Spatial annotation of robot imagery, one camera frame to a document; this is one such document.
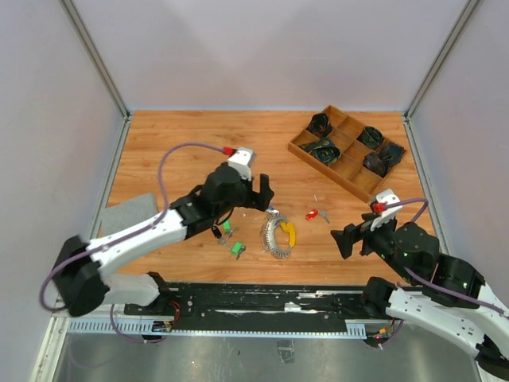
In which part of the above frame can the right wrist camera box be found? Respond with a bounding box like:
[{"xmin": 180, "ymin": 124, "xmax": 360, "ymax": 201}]
[{"xmin": 370, "ymin": 189, "xmax": 402, "ymax": 232}]

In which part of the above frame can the plain silver key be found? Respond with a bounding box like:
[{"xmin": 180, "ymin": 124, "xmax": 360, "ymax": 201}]
[{"xmin": 318, "ymin": 209, "xmax": 330, "ymax": 224}]

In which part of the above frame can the rolled dark tie top-left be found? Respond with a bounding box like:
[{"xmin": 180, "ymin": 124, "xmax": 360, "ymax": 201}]
[{"xmin": 306, "ymin": 113, "xmax": 332, "ymax": 138}]

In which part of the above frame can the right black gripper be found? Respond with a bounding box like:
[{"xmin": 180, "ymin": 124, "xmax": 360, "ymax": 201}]
[{"xmin": 331, "ymin": 209, "xmax": 416, "ymax": 282}]

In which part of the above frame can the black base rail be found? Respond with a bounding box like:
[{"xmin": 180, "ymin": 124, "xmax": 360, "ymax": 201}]
[{"xmin": 121, "ymin": 283, "xmax": 392, "ymax": 336}]

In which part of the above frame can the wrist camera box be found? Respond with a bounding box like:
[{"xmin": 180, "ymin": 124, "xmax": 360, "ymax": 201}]
[
  {"xmin": 227, "ymin": 147, "xmax": 256, "ymax": 181},
  {"xmin": 370, "ymin": 189, "xmax": 402, "ymax": 232}
]

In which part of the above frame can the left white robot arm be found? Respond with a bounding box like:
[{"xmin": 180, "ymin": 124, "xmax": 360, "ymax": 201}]
[{"xmin": 49, "ymin": 163, "xmax": 274, "ymax": 317}]

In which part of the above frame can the green tagged key lower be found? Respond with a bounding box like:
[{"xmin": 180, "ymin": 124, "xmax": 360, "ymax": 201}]
[{"xmin": 231, "ymin": 241, "xmax": 246, "ymax": 259}]

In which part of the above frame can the wooden compartment tray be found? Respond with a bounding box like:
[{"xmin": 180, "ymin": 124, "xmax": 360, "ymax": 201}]
[{"xmin": 287, "ymin": 105, "xmax": 410, "ymax": 202}]

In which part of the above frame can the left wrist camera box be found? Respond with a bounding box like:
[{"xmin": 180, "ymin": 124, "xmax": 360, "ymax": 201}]
[{"xmin": 227, "ymin": 147, "xmax": 256, "ymax": 181}]

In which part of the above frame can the grey felt pad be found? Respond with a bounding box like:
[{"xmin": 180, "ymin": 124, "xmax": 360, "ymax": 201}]
[{"xmin": 100, "ymin": 193, "xmax": 159, "ymax": 236}]

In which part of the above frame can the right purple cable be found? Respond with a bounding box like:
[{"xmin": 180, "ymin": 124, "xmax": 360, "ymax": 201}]
[{"xmin": 369, "ymin": 197, "xmax": 506, "ymax": 318}]

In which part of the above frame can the rolled dark tie top-right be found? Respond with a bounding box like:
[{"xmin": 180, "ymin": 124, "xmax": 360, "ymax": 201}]
[{"xmin": 357, "ymin": 126, "xmax": 384, "ymax": 150}]

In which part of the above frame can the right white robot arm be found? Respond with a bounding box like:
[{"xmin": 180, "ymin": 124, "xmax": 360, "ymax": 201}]
[{"xmin": 331, "ymin": 220, "xmax": 508, "ymax": 380}]

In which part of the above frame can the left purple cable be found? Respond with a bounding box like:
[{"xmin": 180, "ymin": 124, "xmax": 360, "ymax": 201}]
[{"xmin": 38, "ymin": 142, "xmax": 235, "ymax": 312}]

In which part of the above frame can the purple cable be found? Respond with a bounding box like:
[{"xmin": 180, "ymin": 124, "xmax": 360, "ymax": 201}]
[
  {"xmin": 369, "ymin": 197, "xmax": 506, "ymax": 318},
  {"xmin": 38, "ymin": 142, "xmax": 235, "ymax": 312}
]

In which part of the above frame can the rolled dark tie front-left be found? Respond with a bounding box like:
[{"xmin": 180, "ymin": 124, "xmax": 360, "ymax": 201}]
[{"xmin": 299, "ymin": 138, "xmax": 342, "ymax": 166}]

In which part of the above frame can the red tagged key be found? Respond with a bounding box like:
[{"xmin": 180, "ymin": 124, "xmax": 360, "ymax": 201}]
[{"xmin": 305, "ymin": 209, "xmax": 319, "ymax": 221}]

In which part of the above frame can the rolled dark tie right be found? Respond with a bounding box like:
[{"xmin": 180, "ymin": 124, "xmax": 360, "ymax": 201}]
[{"xmin": 363, "ymin": 142, "xmax": 405, "ymax": 177}]

